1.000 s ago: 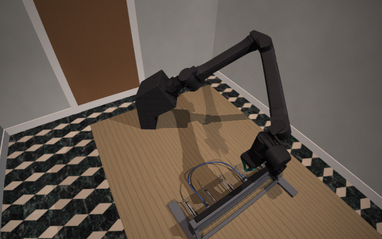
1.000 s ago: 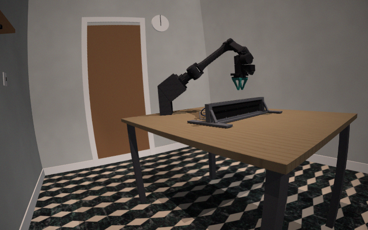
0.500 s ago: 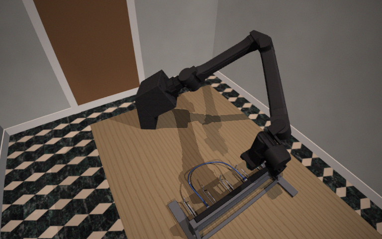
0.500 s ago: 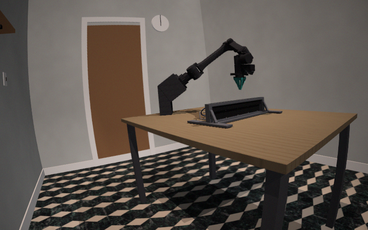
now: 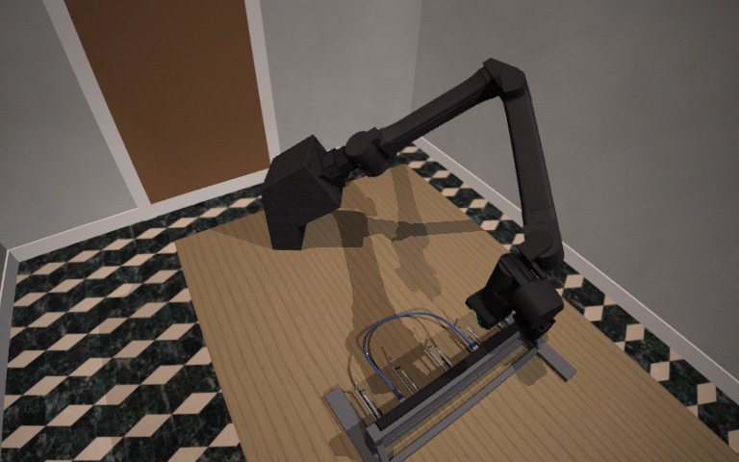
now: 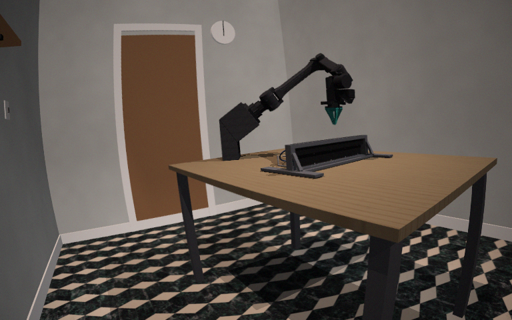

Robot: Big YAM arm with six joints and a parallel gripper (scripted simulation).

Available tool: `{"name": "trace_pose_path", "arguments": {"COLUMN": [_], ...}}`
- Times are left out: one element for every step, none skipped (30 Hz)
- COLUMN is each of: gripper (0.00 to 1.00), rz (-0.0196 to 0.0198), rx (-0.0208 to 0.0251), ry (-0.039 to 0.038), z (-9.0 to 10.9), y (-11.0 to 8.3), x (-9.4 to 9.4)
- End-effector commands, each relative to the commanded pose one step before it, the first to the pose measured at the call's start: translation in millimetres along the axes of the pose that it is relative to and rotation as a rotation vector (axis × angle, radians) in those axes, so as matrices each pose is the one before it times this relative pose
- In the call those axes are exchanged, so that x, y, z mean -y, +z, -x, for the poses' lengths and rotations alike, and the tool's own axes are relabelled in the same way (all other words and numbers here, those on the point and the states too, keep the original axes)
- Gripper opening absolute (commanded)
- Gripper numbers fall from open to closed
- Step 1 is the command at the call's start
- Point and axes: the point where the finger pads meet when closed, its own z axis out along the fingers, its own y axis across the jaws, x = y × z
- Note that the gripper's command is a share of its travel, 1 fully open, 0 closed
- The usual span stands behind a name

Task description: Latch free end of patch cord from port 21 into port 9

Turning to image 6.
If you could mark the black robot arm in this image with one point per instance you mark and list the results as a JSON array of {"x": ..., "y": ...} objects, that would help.
[{"x": 339, "y": 82}]

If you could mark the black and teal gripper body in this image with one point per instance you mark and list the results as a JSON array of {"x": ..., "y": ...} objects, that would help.
[{"x": 332, "y": 103}]

